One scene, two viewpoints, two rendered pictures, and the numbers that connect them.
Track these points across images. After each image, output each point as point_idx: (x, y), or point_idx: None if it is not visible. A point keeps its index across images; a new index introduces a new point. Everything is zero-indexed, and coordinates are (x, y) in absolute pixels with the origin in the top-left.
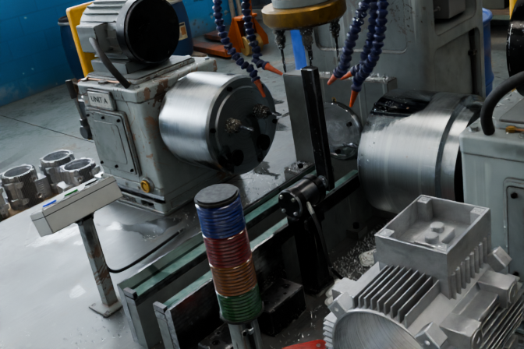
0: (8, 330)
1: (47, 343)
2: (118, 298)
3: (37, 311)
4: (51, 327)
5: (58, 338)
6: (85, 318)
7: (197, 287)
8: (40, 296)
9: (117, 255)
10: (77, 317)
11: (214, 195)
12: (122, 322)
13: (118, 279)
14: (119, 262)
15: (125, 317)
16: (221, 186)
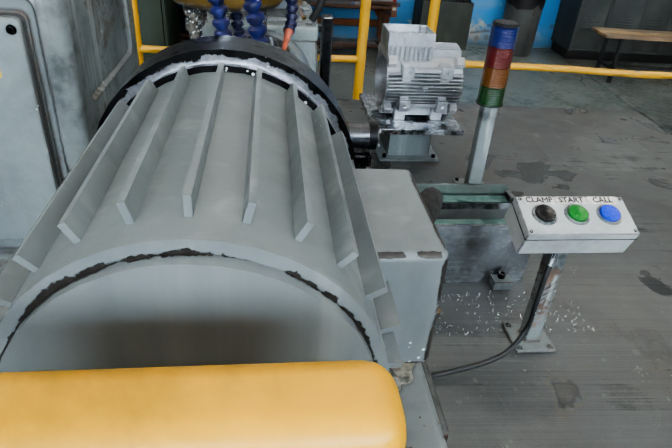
0: (668, 394)
1: (611, 339)
2: (517, 332)
3: (627, 398)
4: (607, 358)
5: (599, 337)
6: (563, 341)
7: (469, 197)
8: (624, 429)
9: (485, 422)
10: (572, 349)
11: (509, 21)
12: (523, 306)
13: (504, 371)
14: (489, 402)
15: (518, 309)
16: (500, 22)
